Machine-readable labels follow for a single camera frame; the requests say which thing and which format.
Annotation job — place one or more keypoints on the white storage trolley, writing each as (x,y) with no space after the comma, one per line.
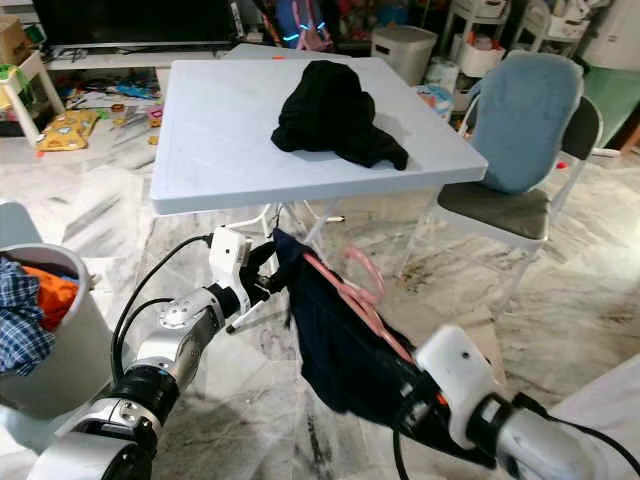
(545,30)
(485,55)

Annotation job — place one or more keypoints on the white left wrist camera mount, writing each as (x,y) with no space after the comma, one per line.
(228,258)

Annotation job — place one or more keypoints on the white lidded bin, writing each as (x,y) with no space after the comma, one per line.
(403,50)

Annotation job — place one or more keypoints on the black garment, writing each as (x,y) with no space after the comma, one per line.
(325,115)

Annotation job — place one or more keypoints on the blue plaid shirt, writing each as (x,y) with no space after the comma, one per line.
(20,320)

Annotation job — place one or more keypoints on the grey laundry basket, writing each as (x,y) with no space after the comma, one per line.
(80,360)

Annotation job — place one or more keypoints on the light blue folding table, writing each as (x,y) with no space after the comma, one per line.
(210,140)

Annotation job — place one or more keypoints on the pink toy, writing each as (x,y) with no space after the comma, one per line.
(156,115)

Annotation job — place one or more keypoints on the cardboard box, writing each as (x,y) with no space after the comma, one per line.
(15,40)

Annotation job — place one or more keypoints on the blue chair cushion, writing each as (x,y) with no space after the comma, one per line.
(525,120)

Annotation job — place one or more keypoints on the black television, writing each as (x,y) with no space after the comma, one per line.
(130,20)

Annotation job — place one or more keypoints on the orange garment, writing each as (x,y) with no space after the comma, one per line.
(60,300)

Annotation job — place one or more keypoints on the yellow pillow toy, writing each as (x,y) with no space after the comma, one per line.
(68,132)

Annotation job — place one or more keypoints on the pink plastic hanger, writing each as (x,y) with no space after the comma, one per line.
(350,295)

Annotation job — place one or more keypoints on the white TV cabinet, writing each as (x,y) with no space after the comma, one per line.
(110,60)

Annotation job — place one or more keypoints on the blue round printed toy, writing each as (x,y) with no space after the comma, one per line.
(437,98)

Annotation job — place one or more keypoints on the blue pink backpack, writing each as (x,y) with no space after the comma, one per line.
(305,25)

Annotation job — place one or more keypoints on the navy blue garment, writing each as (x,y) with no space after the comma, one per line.
(345,350)

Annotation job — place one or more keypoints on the grey folding chair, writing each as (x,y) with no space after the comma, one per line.
(490,210)

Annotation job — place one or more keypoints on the light grey folding table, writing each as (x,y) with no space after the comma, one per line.
(280,52)

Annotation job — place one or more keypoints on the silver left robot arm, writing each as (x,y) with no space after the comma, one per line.
(185,320)

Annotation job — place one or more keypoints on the green bag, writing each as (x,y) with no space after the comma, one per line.
(10,73)

